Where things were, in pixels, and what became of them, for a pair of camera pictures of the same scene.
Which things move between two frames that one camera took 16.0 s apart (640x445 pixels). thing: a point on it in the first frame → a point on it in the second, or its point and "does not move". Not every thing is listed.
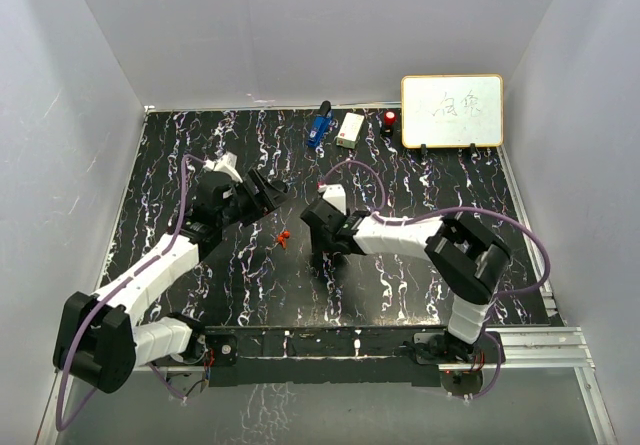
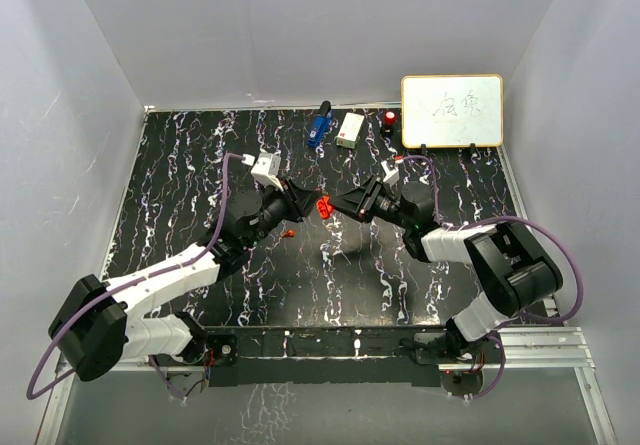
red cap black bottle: x=389 y=119 does not move
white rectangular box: x=350 y=130 does not move
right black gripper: x=320 y=245 → x=358 y=201
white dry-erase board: x=452 y=111 does not move
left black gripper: x=268 y=198 → x=304 y=197
